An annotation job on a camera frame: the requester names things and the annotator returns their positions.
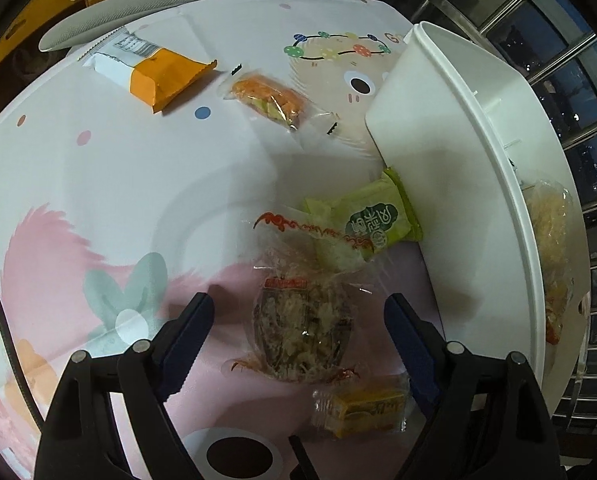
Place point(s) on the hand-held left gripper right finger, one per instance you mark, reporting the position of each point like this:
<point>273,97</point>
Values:
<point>408,350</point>

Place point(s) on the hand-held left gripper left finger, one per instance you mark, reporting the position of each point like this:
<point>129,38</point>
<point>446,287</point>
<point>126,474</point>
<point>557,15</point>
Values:
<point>186,345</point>

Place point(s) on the clear packet round nut cake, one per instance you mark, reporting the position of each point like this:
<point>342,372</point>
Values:
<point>303,330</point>

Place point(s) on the clear packet orange snack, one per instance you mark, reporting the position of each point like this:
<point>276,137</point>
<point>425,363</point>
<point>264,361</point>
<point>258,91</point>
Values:
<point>268,95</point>
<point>551,230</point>

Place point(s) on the white plastic storage box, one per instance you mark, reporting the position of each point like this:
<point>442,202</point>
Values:
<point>428,125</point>

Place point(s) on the small yellow snack packet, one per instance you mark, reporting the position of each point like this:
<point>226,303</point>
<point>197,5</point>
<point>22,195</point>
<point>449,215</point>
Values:
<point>363,405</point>

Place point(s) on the green snack packet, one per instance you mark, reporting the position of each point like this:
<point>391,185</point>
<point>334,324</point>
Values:
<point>373,220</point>

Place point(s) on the pink cartoon tablecloth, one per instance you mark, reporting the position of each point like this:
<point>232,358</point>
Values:
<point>128,185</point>

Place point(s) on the orange white snack packet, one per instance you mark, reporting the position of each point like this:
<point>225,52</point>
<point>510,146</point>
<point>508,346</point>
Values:
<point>148,70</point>

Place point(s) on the metal window grille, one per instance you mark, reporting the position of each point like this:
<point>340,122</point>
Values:
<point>568,54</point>

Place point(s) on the grey office chair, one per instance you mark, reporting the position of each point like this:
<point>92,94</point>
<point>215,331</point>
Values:
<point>128,10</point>

